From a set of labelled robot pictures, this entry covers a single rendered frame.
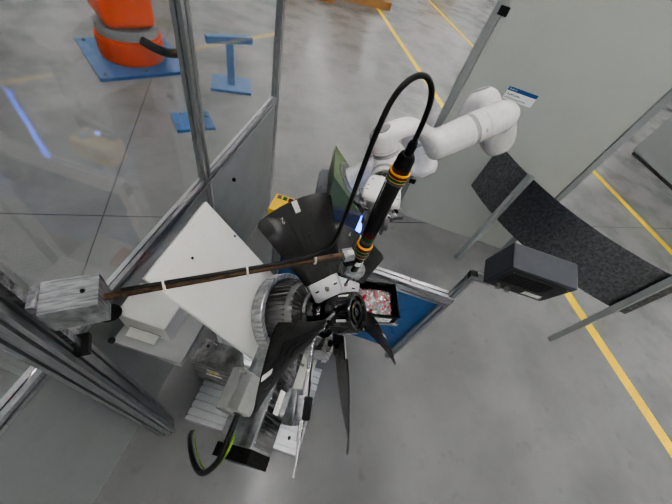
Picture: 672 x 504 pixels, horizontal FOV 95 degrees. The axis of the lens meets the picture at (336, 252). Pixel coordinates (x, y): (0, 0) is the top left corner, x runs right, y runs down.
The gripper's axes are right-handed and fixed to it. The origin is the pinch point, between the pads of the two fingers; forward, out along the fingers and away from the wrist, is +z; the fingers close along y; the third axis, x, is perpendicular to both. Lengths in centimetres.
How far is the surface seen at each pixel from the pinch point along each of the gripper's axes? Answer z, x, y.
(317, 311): 11.6, -29.7, 5.6
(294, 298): 9.7, -30.1, 13.2
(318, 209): -6.1, -8.0, 14.5
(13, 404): 53, -49, 70
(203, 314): 24.8, -25.2, 32.6
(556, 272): -33, -25, -74
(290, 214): -0.7, -7.7, 20.6
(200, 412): 31, -141, 45
